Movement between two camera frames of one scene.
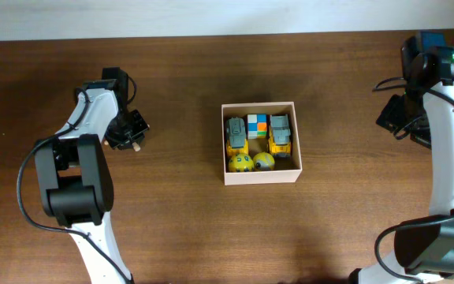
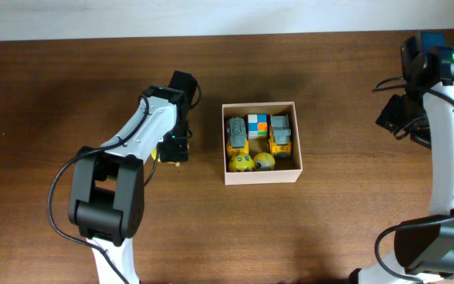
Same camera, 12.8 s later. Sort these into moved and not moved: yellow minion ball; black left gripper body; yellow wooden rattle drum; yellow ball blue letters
Moved: black left gripper body; yellow wooden rattle drum
Not moved: yellow minion ball; yellow ball blue letters
